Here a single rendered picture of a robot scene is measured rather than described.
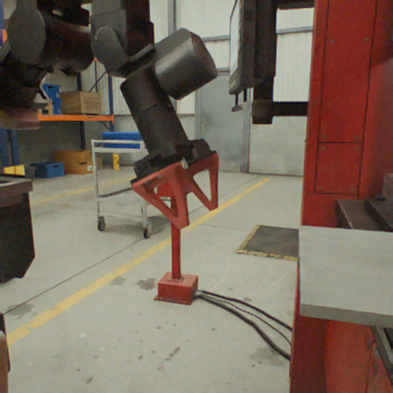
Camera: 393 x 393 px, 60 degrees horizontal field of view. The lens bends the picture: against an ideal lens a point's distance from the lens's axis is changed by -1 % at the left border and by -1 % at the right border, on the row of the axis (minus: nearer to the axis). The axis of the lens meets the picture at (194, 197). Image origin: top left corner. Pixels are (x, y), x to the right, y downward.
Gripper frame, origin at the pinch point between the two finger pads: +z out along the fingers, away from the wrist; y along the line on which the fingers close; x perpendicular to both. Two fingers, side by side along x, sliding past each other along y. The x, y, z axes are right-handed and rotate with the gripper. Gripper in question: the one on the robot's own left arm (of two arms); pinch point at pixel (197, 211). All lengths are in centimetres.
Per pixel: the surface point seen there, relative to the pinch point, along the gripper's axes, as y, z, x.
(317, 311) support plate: -19.3, 8.0, -15.5
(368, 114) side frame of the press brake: 77, -3, -25
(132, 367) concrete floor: 72, 59, 104
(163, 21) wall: 687, -390, 251
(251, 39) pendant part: 82, -43, -2
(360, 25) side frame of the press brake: 76, -27, -33
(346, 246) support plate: -6.8, 8.1, -16.8
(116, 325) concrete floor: 97, 46, 129
